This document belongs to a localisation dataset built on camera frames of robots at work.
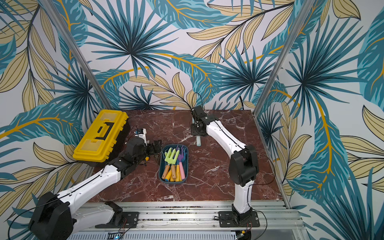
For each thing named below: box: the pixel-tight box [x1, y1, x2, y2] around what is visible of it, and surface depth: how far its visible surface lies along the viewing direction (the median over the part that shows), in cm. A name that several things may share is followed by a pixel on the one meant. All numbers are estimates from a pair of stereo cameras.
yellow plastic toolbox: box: [73, 109, 131, 165], surface depth 87 cm
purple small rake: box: [177, 145, 186, 181], surface depth 89 cm
